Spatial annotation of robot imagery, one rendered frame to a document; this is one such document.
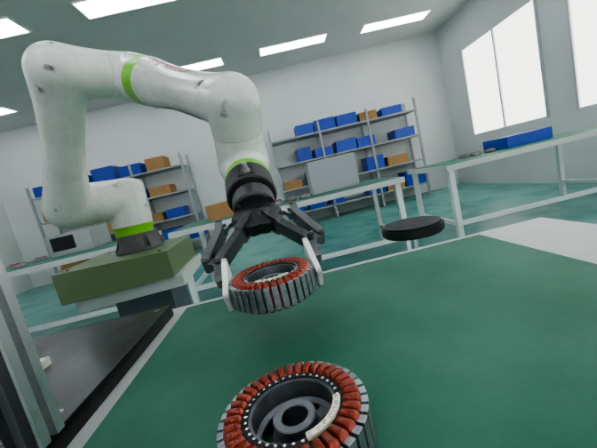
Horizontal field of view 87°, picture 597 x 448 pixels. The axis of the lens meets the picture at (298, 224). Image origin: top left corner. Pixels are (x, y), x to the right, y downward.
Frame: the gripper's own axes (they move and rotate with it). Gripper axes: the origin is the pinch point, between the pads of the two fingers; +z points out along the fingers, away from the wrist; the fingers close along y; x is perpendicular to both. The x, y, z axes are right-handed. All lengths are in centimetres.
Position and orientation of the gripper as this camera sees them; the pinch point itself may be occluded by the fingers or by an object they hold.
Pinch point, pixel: (273, 280)
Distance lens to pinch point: 41.8
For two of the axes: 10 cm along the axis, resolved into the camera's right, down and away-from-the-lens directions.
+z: 2.4, 5.9, -7.7
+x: 1.2, 7.7, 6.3
